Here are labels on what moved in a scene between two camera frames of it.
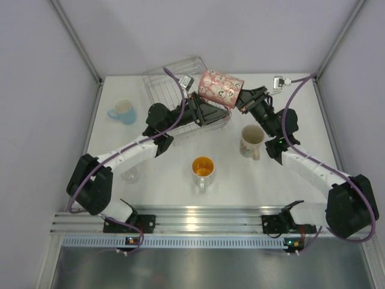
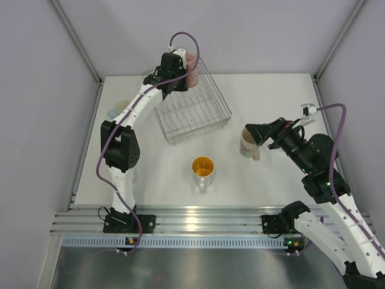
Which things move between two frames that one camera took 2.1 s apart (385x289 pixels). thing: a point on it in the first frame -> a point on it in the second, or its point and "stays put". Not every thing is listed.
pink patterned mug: (219, 88) -> (191, 59)
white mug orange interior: (203, 168) stays put
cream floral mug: (252, 135) stays put
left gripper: (195, 103) -> (183, 87)
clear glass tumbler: (132, 175) stays put
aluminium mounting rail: (180, 219) stays put
